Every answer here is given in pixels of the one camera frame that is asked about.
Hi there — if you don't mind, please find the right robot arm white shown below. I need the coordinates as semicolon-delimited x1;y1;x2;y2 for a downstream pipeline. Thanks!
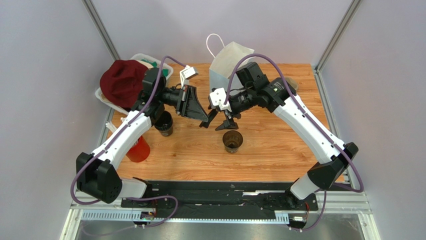
208;62;359;202

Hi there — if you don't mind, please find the brown coffee cup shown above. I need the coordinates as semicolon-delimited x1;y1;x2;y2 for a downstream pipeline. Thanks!
222;130;244;154

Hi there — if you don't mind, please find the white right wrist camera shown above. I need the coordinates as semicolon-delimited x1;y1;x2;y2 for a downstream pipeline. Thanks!
208;87;227;112

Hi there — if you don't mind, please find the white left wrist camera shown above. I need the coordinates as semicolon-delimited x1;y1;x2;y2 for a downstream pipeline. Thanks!
179;65;199;87

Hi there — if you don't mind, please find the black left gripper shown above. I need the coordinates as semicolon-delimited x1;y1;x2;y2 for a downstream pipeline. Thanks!
157;85;209;123

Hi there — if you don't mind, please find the dark red bucket hat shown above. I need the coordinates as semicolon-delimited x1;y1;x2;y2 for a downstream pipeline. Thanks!
99;60;149;109

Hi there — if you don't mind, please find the stack of black cups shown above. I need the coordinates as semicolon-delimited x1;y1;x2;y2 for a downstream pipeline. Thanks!
153;111;174;137

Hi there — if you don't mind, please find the white plastic basket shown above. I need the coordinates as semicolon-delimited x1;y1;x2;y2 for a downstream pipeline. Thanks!
94;53;161;115

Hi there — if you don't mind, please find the white paper bag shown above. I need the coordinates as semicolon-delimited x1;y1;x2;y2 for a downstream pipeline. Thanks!
205;33;255;92

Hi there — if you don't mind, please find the brown pulp cup carrier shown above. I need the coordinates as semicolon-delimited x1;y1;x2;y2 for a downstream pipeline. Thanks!
285;76;299;92

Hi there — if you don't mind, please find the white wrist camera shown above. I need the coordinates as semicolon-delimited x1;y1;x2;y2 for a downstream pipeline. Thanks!
179;65;199;87
208;87;227;112

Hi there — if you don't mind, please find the green cloth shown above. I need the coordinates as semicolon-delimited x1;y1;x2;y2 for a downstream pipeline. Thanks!
141;59;170;80

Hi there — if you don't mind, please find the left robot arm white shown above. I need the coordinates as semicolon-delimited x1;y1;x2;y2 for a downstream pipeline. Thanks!
71;65;208;205

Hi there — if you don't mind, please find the red cup with straws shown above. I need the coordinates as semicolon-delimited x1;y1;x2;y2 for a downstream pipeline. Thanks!
126;136;151;163

